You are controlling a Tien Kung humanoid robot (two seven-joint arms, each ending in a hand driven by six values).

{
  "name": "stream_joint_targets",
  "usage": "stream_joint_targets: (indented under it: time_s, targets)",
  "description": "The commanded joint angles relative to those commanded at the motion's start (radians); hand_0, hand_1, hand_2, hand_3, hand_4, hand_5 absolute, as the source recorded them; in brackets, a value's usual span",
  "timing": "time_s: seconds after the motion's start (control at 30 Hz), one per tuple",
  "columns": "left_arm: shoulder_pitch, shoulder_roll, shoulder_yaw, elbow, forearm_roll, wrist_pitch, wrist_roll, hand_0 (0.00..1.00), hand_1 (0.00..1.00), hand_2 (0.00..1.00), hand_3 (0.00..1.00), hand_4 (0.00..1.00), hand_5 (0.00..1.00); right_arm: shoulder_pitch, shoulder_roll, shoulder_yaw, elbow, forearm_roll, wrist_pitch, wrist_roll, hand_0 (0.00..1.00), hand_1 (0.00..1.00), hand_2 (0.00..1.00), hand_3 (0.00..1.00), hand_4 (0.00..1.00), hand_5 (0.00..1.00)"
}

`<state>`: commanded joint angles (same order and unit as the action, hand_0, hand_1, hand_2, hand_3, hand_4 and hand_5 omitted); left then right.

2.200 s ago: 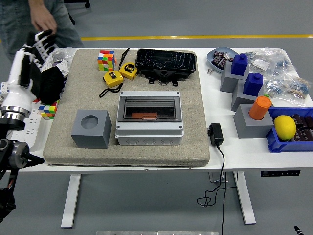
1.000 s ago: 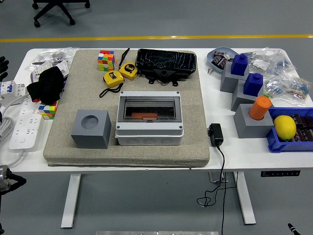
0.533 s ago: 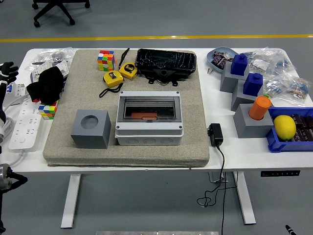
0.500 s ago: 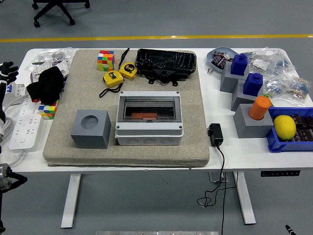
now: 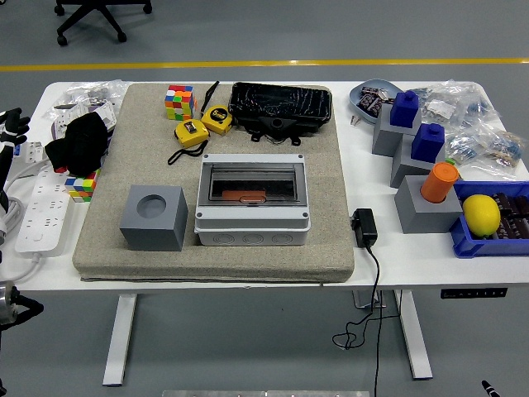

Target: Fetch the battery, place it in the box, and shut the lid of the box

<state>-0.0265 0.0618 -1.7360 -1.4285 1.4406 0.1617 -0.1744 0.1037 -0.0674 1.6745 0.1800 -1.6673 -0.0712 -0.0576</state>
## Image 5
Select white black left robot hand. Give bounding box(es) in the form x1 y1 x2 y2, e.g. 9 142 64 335
0 107 32 216

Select orange cylinder battery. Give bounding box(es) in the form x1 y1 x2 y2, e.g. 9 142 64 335
222 189 268 203
420 161 460 204

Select grey electrical box clear lid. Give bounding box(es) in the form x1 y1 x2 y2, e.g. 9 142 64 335
193 152 312 247

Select blue battery block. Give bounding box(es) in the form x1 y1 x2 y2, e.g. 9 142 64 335
389 90 421 128
410 122 446 163

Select white circuit breaker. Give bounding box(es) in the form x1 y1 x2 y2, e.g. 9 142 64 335
12 140 45 165

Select black cloth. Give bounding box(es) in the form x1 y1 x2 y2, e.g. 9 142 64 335
44 113 109 177

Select white socket module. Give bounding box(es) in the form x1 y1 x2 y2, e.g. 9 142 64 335
51 101 117 137

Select colourful puzzle cube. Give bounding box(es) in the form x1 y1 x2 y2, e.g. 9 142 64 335
164 84 196 122
64 168 102 203

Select white power strip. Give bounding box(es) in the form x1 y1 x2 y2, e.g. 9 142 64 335
15 171 72 254

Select black table control panel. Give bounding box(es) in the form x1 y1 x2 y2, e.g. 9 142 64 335
440 288 508 299

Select blue plastic bin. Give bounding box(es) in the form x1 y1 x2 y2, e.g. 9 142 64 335
450 180 529 258

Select black office chair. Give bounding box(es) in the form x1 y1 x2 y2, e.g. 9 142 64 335
54 0 154 47

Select white table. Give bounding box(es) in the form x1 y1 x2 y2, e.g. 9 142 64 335
0 80 529 388

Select yellow lemon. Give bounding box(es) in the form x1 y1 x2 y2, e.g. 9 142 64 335
461 194 502 239

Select dark capacitors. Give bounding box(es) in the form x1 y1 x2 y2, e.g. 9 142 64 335
493 192 529 241

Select grey block with round hole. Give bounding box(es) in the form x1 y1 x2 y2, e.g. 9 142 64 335
119 184 189 252

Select yellow tape measure square label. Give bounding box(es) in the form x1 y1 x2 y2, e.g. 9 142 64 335
167 118 211 166

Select grey holder block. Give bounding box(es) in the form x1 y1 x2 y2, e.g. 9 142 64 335
390 134 447 189
394 175 464 235
371 103 422 157

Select yellow tape measure round label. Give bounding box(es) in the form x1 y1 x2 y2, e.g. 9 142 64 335
199 80 235 135

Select black power adapter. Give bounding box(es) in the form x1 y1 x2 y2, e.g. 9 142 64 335
350 208 379 249

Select clear bag of small parts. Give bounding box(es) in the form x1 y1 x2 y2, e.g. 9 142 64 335
417 80 497 127
445 122 529 181

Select grey-brown mat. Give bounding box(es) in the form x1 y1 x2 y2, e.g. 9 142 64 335
72 82 356 285

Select black plastic tray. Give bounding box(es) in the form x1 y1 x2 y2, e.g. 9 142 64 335
227 81 334 146

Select blue-grey dish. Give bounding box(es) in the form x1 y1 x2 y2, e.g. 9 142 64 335
349 79 404 124

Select grey under-table bracket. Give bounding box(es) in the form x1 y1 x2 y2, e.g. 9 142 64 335
352 290 389 310

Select black adapter cord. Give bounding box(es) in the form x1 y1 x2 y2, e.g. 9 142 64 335
332 243 404 397

